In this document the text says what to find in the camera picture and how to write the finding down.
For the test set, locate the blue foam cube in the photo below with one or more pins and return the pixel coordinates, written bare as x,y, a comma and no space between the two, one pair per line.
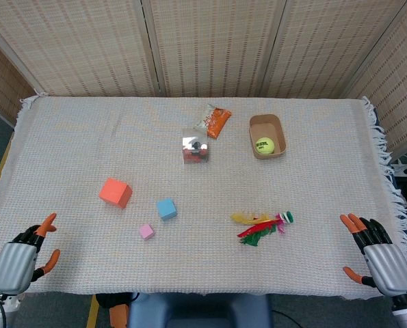
166,209

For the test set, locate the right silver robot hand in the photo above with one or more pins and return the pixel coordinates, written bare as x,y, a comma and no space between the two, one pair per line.
388,268

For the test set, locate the small pink cube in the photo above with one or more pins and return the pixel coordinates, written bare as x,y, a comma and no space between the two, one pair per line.
146,231

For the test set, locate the white woven tablecloth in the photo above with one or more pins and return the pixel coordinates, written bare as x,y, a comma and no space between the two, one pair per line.
203,259

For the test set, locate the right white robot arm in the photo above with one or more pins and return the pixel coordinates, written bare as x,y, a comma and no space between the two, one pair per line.
406,312

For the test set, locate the large orange foam block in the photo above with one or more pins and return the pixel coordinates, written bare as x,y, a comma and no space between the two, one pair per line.
114,191

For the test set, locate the yellow tennis ball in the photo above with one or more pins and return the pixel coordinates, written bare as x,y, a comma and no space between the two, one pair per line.
264,145

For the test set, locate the woven folding screen panel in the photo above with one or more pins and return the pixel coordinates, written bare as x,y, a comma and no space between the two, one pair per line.
1,89
80,44
394,75
326,44
213,44

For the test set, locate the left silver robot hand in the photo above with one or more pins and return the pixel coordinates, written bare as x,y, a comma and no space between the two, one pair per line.
13,264

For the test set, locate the brown paper tray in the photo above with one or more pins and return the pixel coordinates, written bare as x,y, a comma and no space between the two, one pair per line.
280,136

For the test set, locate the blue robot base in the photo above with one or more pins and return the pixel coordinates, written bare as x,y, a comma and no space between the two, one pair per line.
199,312

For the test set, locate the orange snack packet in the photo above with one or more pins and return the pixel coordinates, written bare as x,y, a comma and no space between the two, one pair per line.
217,123

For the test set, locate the orange box under table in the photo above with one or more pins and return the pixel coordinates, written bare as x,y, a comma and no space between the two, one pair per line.
118,317

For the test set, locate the colourful feather shuttlecock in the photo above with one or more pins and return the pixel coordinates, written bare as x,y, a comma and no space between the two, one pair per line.
261,227

